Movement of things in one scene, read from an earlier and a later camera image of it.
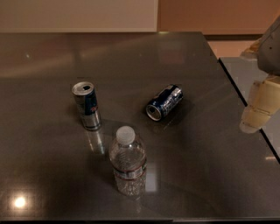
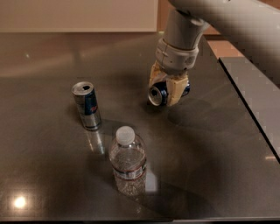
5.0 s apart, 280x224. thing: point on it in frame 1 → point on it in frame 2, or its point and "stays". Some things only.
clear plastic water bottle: x=129 y=162 stays
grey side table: x=244 y=73 stays
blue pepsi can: x=164 y=102 → x=157 y=93
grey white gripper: x=270 y=49 → x=175 y=58
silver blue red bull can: x=86 y=97 stays
